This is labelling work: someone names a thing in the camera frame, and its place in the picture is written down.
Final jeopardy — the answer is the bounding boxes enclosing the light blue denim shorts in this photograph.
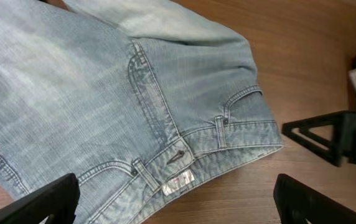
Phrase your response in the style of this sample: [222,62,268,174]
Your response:
[0,0,283,223]

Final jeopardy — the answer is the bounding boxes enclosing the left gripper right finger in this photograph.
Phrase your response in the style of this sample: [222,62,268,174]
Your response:
[273,174,356,224]

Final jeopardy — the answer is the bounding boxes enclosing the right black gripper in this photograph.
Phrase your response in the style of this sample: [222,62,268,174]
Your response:
[281,56,356,167]

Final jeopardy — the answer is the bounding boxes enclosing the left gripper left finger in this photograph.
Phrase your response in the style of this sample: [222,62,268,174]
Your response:
[0,173,80,224]

